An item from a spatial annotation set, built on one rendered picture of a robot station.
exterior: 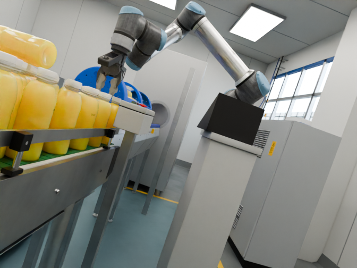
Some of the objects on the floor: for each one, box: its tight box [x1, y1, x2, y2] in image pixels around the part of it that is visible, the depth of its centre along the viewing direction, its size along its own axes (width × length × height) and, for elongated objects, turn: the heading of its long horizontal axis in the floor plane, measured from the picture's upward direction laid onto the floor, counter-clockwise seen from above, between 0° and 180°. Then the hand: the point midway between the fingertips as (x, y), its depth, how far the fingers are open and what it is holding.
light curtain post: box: [141, 68, 196, 215], centre depth 265 cm, size 6×6×170 cm
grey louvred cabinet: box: [227, 119, 342, 268], centre depth 328 cm, size 54×215×145 cm, turn 104°
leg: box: [132, 149, 150, 193], centre depth 323 cm, size 6×6×63 cm
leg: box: [22, 222, 49, 268], centre depth 127 cm, size 6×6×63 cm
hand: (103, 94), depth 98 cm, fingers closed on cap, 4 cm apart
